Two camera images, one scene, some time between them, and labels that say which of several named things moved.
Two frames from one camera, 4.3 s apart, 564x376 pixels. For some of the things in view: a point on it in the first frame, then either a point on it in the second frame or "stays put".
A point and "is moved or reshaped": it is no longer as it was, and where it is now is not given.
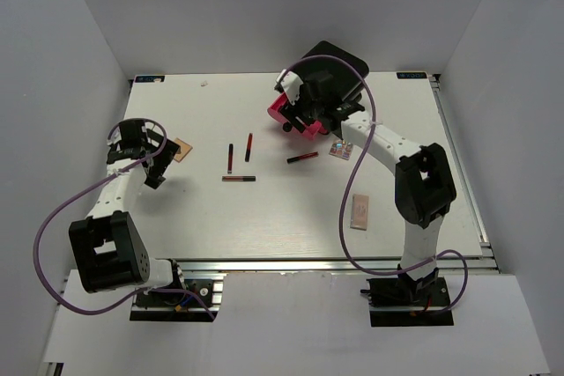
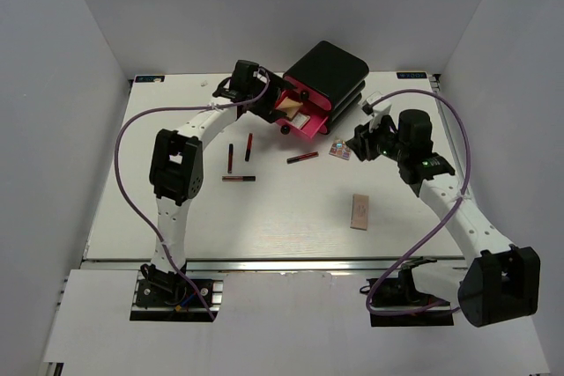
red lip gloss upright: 248,147 stays put
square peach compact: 184,148 is moved or reshaped
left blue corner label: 150,79 stays put
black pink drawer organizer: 330,75 stays put
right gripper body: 313,106 → 380,142
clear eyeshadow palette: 341,149 stays put
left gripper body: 160,161 → 263,107
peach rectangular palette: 359,212 stays put
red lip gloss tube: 301,157 stays put
